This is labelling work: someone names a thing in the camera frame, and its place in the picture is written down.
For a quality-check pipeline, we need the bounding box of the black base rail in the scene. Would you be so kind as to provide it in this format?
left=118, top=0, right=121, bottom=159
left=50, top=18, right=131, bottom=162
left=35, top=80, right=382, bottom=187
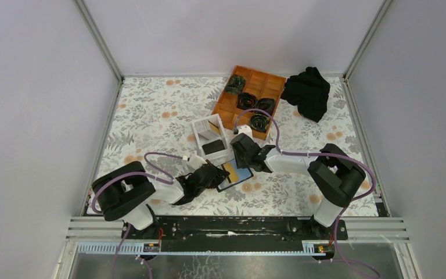
left=121, top=216, right=348, bottom=250

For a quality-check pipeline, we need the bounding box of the white plastic card box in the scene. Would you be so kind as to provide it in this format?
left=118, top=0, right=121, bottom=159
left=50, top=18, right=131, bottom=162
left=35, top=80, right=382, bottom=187
left=190, top=114, right=233, bottom=164

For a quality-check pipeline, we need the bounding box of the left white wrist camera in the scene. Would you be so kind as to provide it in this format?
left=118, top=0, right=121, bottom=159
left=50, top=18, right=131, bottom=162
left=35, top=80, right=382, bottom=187
left=185, top=152, right=207, bottom=170

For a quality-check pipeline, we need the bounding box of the slotted cable duct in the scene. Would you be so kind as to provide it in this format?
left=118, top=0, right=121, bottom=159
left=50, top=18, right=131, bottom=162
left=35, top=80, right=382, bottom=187
left=77, top=241, right=326, bottom=256

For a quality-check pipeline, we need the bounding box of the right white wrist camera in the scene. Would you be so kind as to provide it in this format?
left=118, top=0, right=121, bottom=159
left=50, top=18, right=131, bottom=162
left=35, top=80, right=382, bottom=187
left=233, top=124, right=253, bottom=138

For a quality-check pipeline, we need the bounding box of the black card in box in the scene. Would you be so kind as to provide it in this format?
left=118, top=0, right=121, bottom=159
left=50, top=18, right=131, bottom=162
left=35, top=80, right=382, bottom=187
left=202, top=139, right=226, bottom=155

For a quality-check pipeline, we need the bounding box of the orange compartment tray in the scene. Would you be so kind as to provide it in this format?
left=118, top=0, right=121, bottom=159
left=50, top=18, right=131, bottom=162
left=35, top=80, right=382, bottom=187
left=212, top=66, right=286, bottom=140

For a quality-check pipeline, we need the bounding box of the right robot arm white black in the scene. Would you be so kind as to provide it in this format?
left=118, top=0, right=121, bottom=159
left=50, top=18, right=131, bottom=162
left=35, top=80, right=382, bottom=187
left=231, top=134, right=372, bottom=239

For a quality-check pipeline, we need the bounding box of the black crumpled cloth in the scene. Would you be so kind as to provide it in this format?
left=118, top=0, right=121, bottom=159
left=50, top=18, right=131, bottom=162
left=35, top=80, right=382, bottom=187
left=281, top=67, right=330, bottom=123

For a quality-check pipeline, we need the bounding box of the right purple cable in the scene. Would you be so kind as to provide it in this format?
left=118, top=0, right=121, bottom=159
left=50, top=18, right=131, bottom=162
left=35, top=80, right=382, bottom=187
left=233, top=108, right=382, bottom=279

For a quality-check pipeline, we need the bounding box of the dark rolled item middle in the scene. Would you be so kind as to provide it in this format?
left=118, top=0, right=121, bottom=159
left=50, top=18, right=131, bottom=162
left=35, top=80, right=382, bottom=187
left=236, top=92, right=258, bottom=110

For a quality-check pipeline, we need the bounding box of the dark rolled item bottom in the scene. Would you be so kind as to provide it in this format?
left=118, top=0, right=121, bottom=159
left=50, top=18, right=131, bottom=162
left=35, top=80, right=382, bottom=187
left=249, top=113, right=271, bottom=133

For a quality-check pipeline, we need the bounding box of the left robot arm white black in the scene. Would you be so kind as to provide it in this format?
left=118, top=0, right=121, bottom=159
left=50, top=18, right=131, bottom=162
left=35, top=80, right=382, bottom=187
left=91, top=161, right=230, bottom=239

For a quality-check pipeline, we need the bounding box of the black leather card holder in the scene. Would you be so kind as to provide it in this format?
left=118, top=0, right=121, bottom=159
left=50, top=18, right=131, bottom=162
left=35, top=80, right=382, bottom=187
left=217, top=159, right=254, bottom=192

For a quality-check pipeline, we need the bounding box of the dark rolled item right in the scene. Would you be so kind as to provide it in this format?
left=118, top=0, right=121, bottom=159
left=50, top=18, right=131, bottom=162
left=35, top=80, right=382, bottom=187
left=255, top=98, right=276, bottom=115

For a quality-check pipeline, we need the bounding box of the dark rolled item top left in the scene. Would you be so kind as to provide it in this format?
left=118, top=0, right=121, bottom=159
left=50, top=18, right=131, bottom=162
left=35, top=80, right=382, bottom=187
left=224, top=74, right=246, bottom=95

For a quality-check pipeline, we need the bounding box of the dark rolled item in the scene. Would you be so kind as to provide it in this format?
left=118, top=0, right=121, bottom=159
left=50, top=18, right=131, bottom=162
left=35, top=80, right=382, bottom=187
left=224, top=74, right=246, bottom=95
left=249, top=113, right=271, bottom=133
left=236, top=92, right=258, bottom=110
left=255, top=98, right=276, bottom=115

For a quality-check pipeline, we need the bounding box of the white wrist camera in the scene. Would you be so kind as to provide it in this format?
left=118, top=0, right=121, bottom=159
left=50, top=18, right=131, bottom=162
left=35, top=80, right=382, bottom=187
left=233, top=124, right=253, bottom=138
left=185, top=152, right=207, bottom=170

